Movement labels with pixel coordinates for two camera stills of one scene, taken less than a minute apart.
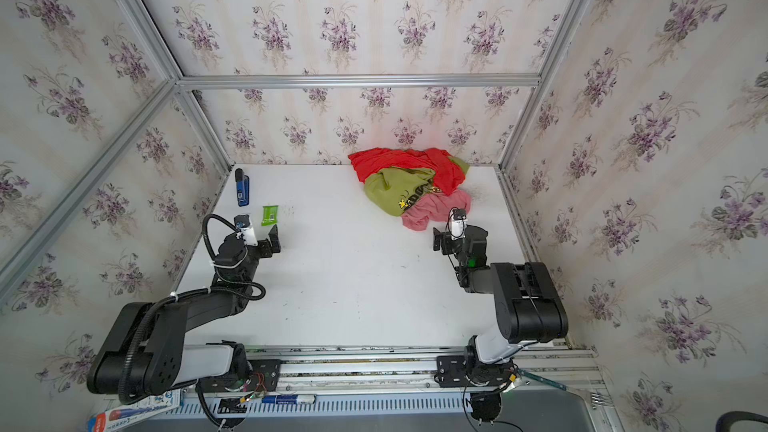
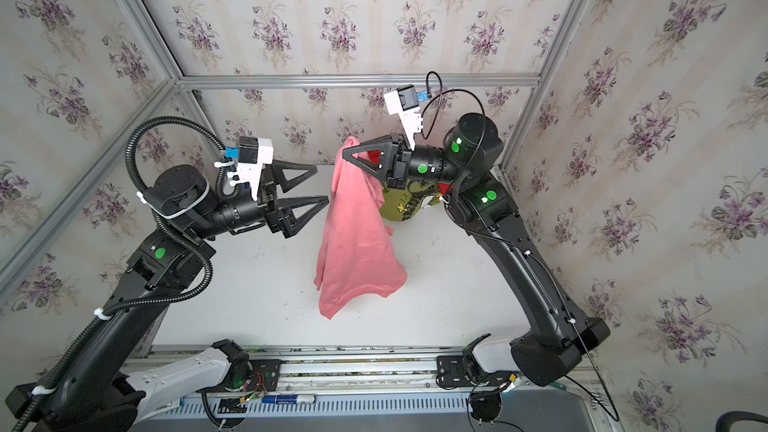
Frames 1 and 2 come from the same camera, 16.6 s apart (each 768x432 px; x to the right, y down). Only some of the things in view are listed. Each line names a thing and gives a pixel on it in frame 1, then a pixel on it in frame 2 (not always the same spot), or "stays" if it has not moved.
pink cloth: [434, 207] -> [359, 255]
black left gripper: [265, 246] -> [271, 205]
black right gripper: [447, 243] -> [400, 162]
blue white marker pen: [289, 399] stays
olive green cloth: [394, 190] stays
